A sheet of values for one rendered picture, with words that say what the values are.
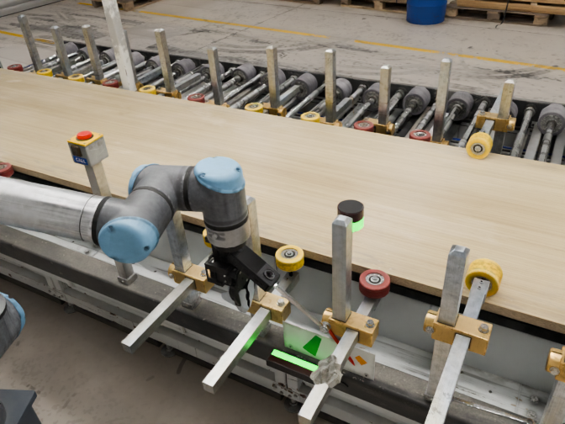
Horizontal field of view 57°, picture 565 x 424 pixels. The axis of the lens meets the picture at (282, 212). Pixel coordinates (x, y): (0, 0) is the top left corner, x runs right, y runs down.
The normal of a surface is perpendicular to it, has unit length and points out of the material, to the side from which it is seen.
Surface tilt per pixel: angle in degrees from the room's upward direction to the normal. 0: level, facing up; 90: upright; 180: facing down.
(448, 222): 0
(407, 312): 90
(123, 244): 91
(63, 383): 0
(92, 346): 0
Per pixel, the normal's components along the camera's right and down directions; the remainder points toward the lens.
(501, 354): -0.48, 0.52
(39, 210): -0.09, 0.01
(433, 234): -0.06, -0.82
